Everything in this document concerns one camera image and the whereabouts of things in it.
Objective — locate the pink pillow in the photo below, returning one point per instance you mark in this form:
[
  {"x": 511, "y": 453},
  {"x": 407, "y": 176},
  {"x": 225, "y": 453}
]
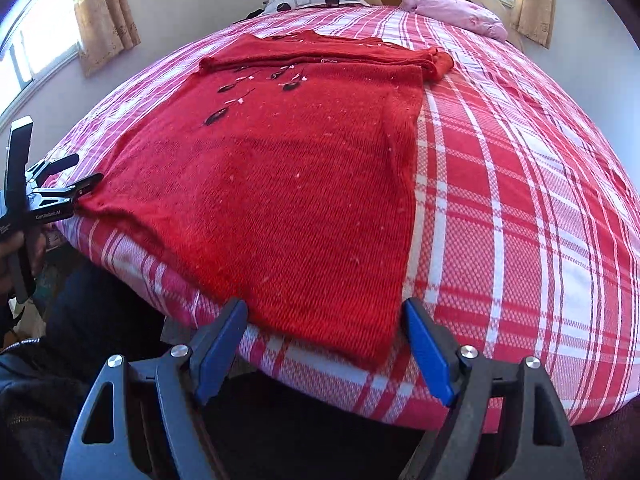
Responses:
[{"x": 450, "y": 10}]

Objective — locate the person's dark jacket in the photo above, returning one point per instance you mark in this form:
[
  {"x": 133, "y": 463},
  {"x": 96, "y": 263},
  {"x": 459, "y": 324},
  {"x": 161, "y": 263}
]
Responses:
[{"x": 50, "y": 385}]

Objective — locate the large sliding window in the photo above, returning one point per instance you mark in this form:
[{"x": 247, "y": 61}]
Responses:
[{"x": 40, "y": 45}]

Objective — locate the black cloth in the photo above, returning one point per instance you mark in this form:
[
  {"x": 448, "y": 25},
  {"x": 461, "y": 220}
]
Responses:
[{"x": 252, "y": 14}]

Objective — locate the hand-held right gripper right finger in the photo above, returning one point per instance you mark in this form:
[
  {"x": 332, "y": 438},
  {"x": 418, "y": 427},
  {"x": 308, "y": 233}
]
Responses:
[{"x": 430, "y": 355}]

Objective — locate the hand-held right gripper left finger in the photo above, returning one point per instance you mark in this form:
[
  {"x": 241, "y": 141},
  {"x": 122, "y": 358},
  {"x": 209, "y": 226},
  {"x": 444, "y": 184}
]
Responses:
[{"x": 222, "y": 345}]

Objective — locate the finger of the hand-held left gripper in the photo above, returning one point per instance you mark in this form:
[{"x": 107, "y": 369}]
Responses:
[
  {"x": 85, "y": 186},
  {"x": 57, "y": 164}
]

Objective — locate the bed with red plaid sheet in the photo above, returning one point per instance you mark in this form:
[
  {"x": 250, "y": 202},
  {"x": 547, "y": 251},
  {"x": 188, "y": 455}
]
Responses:
[{"x": 500, "y": 210}]

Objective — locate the person's left hand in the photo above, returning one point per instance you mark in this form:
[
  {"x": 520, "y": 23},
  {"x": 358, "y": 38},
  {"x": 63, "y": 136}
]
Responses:
[{"x": 39, "y": 252}]

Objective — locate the beige patterned curtain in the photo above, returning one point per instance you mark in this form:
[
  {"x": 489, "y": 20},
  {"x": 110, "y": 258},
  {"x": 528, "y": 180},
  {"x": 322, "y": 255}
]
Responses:
[
  {"x": 105, "y": 20},
  {"x": 535, "y": 10}
]

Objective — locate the red knitted sweater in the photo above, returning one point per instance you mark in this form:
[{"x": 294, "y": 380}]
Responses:
[{"x": 275, "y": 185}]

